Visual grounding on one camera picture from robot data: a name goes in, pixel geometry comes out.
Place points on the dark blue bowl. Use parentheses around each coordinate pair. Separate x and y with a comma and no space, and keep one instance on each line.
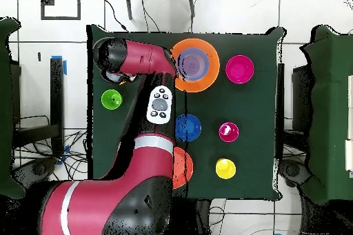
(190,127)

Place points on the light blue bowl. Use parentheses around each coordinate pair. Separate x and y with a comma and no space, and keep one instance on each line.
(193,64)

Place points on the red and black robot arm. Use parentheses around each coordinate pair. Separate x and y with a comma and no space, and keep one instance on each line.
(143,177)

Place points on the large red-orange bowl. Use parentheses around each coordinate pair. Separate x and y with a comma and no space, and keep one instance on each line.
(183,167)

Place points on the large orange bowl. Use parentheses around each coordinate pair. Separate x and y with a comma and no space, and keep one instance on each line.
(212,78)

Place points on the pink-red cup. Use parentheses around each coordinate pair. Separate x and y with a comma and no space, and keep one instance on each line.
(229,132)

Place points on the green cup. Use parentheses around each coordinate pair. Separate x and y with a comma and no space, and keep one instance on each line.
(111,99)

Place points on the yellow cup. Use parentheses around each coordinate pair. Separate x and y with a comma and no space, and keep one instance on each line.
(225,168)

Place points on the dark green tablecloth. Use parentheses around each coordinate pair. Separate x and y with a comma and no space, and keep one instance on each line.
(248,102)

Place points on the pink-red bowl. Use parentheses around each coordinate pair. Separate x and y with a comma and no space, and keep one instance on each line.
(240,69)

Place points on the blue tape piece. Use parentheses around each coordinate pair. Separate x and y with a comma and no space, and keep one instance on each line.
(65,68)

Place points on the neighbouring green cloth table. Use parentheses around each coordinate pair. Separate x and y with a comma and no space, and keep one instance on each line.
(331,108)
(5,108)

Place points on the white panel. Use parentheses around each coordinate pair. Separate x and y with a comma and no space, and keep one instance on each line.
(349,155)

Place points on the black metal frame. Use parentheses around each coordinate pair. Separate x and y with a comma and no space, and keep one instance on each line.
(280,80)
(56,94)

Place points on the camera tripod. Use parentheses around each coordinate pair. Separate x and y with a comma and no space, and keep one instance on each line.
(128,6)

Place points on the dark grey pedestal base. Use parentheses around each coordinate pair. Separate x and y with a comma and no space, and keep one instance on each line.
(292,170)
(38,168)

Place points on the black square frame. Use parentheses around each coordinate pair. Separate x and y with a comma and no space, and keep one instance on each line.
(60,18)

